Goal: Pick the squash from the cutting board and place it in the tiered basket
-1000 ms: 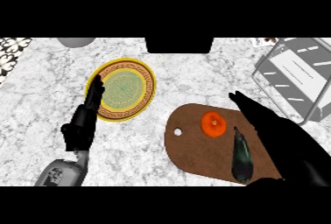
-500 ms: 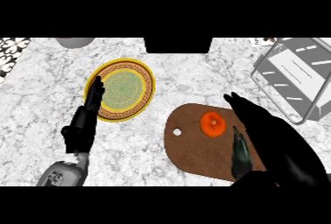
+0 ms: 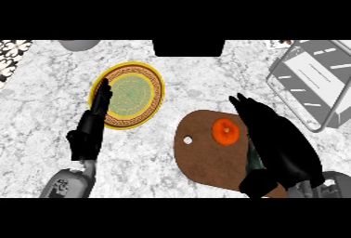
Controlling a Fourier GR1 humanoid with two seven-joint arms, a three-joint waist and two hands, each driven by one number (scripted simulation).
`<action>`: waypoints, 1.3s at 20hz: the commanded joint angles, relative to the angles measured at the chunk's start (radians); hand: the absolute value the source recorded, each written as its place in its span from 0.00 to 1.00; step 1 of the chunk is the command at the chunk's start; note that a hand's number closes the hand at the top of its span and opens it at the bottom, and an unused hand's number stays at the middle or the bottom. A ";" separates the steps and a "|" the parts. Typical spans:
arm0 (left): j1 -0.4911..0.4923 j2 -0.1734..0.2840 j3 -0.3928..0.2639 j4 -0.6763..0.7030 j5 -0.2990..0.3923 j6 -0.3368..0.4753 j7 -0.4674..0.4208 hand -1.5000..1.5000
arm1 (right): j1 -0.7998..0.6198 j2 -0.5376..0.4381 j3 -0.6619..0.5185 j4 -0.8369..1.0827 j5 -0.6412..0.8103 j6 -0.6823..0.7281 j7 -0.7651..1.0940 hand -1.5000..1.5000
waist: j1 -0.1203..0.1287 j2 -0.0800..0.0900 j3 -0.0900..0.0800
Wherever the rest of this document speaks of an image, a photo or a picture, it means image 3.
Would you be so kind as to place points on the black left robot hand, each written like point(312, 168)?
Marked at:
point(89, 130)

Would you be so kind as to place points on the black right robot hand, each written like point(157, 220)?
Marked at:
point(279, 145)

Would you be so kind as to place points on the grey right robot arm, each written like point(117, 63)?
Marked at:
point(327, 186)

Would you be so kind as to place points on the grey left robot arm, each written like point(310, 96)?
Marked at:
point(68, 184)

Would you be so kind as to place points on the orange squash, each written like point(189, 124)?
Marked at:
point(225, 131)

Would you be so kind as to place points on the brown wooden cutting board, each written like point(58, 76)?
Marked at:
point(210, 155)

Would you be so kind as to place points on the dark green object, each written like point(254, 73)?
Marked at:
point(254, 159)

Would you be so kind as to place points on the yellow patterned plate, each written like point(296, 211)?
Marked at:
point(127, 95)

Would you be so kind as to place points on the grey bowl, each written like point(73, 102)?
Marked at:
point(79, 44)

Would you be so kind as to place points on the black and white patterned cloth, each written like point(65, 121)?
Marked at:
point(11, 57)

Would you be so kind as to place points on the black appliance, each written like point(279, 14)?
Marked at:
point(188, 48)

